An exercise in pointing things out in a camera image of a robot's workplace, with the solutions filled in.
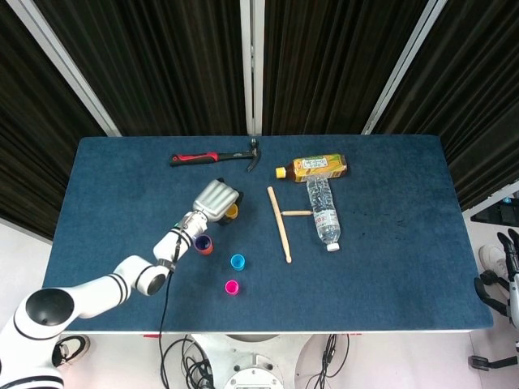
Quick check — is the black white sneaker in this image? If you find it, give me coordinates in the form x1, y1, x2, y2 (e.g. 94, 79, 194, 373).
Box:
51, 334, 91, 366

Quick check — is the black cable bundle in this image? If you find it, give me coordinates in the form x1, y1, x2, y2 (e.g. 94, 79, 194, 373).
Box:
165, 334, 216, 389

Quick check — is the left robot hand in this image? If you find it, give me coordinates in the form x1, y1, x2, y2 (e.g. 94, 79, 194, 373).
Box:
191, 177, 245, 226

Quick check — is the red black claw hammer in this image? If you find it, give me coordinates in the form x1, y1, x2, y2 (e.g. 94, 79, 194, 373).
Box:
169, 137, 264, 173

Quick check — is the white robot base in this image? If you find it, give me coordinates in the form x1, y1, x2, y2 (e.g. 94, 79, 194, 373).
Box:
190, 332, 325, 389

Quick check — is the black cable loop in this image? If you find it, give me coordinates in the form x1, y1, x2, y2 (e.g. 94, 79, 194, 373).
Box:
303, 332, 350, 389

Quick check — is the black device blue light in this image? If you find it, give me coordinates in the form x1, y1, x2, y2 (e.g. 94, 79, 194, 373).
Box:
470, 195, 519, 224

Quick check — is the tea bottle yellow label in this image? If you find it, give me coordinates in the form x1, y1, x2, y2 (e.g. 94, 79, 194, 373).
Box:
275, 152, 350, 184

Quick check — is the blue felt table mat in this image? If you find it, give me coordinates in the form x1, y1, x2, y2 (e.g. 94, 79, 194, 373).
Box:
40, 135, 495, 334

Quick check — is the clear plastic water bottle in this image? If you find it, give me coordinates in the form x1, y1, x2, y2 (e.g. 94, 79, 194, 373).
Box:
306, 174, 341, 253

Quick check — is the long wooden drumstick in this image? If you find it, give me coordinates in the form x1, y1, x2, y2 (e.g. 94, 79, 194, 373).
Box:
266, 186, 293, 264

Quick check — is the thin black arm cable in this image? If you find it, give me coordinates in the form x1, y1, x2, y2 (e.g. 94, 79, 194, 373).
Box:
159, 233, 183, 389

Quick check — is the white metal frame post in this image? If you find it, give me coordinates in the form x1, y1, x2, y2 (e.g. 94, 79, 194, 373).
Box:
239, 0, 265, 137
6, 0, 122, 138
360, 0, 459, 135

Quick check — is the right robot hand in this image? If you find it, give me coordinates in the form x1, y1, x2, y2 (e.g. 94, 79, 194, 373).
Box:
474, 229, 519, 325

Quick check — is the dark pleated curtain panel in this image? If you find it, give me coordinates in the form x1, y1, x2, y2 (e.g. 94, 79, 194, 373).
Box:
0, 0, 107, 240
371, 0, 519, 212
32, 0, 248, 137
262, 0, 431, 136

